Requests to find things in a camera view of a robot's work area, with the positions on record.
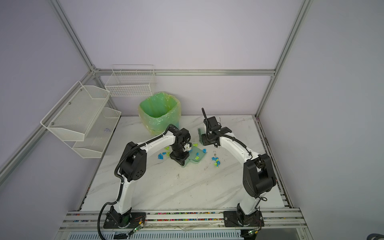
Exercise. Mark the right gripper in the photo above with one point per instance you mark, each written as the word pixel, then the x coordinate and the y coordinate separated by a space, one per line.
pixel 206 143

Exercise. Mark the white mesh two-tier shelf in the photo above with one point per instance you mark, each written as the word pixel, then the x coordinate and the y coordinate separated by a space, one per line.
pixel 83 121

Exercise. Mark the paper scrap cluster right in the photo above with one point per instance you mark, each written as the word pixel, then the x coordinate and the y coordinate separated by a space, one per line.
pixel 216 161

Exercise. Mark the green plastic trash bin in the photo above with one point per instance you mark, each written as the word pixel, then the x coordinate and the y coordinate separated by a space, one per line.
pixel 160 118

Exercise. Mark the paper scrap cluster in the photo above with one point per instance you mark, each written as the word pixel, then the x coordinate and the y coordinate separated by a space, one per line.
pixel 199 154
pixel 216 161

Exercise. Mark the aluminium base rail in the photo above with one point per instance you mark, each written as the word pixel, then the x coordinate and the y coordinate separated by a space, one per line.
pixel 186 225

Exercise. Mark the blue paper scrap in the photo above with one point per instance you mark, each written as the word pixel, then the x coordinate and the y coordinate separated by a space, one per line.
pixel 165 153

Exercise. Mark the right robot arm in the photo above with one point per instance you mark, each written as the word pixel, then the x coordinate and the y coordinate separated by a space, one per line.
pixel 258 174

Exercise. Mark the yellow-green bin liner bag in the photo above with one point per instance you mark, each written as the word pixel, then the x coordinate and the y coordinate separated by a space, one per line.
pixel 159 109

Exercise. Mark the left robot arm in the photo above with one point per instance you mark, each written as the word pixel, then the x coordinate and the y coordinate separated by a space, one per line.
pixel 132 166

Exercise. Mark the green plastic dustpan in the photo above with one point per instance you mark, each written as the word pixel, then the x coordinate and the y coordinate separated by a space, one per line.
pixel 190 160

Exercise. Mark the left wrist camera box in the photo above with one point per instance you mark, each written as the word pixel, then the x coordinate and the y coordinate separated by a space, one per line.
pixel 187 147

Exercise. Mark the green hand brush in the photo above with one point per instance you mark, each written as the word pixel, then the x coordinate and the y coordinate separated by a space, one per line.
pixel 200 135

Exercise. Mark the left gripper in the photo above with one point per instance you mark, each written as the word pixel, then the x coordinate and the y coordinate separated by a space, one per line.
pixel 180 160

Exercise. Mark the paper scrap cluster upper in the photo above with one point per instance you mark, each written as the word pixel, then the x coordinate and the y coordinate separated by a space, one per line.
pixel 199 154

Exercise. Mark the white wire basket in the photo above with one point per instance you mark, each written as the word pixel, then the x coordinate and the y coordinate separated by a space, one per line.
pixel 132 81

